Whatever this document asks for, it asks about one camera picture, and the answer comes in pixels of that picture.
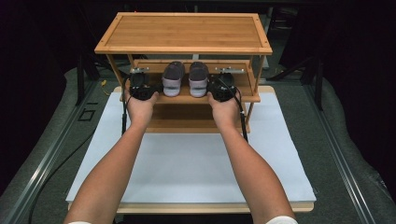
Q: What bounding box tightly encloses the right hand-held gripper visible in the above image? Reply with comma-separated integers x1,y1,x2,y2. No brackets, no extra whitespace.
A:
207,66,246,103

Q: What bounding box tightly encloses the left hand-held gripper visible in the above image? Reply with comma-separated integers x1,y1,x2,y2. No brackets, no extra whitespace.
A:
129,66,161,102

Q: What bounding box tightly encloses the pink child sandal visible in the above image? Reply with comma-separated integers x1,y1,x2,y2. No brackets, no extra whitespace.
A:
188,61,210,98
161,61,187,98

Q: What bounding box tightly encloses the wooden three-tier shoe rack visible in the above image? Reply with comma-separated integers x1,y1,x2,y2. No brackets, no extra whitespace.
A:
93,11,274,134

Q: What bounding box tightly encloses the person's left hand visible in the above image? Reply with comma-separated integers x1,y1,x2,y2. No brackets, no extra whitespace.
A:
123,88,161,129

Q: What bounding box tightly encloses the person's right hand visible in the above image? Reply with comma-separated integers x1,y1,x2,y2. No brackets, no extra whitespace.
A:
206,90,243,131

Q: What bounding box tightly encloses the black metal stand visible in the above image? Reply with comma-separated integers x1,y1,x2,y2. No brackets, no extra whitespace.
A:
313,57,325,110
75,50,101,106

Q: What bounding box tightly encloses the white table mat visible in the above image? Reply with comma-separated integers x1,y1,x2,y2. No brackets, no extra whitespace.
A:
65,91,318,203

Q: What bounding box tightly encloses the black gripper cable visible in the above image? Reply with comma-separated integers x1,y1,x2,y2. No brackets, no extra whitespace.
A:
120,76,133,136
217,77,249,144

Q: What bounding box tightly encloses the black floor cable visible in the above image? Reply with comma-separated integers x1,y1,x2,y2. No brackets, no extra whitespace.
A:
27,132,96,224

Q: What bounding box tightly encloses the metal floor rail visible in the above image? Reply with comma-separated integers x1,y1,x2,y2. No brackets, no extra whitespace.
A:
0,79,106,224
302,83,378,224

